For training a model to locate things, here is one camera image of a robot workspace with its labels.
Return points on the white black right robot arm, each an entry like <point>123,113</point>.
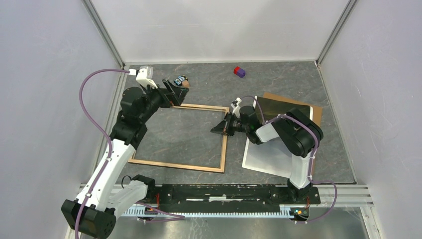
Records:
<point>297,131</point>

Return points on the landscape photo print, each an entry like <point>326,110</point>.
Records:
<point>251,158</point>

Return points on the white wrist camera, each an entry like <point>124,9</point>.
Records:
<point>235,105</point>
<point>144,76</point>

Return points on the brown cardboard backing board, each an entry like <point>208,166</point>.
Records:
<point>274,155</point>

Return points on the blue owl toy block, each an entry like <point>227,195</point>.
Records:
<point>178,81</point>

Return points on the red purple block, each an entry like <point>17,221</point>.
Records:
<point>240,72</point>

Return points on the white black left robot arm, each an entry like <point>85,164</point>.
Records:
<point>95,210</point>

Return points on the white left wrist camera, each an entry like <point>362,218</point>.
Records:
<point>144,76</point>

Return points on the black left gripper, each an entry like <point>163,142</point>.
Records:
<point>175,96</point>

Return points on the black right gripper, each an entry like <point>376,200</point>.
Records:
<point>224,126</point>

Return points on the white cable chain strip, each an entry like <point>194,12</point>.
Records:
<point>140,211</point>

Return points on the small wooden cube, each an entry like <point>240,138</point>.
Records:
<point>186,83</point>

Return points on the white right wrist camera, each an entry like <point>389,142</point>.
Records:
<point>235,105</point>

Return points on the wooden picture frame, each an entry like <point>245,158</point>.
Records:
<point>180,138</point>

